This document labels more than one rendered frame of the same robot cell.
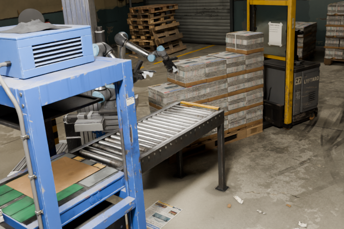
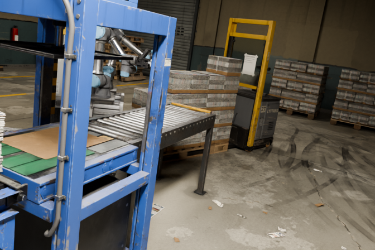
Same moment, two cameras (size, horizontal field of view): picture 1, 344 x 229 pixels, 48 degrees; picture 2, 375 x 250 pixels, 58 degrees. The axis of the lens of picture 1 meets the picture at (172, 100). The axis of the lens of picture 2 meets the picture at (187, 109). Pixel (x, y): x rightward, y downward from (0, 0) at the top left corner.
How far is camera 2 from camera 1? 0.78 m
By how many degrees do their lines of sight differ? 14
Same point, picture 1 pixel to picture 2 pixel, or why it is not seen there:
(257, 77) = (231, 99)
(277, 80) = (244, 106)
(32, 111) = (87, 26)
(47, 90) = (105, 9)
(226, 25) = (183, 66)
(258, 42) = (237, 67)
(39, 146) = (84, 72)
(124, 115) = (158, 77)
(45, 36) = not seen: outside the picture
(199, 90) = (183, 99)
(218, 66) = (202, 81)
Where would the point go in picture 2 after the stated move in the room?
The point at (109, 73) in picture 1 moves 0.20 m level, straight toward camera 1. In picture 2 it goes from (158, 23) to (171, 23)
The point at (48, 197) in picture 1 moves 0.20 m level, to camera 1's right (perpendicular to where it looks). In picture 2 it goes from (79, 140) to (131, 144)
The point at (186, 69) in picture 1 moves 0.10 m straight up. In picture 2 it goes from (175, 76) to (176, 67)
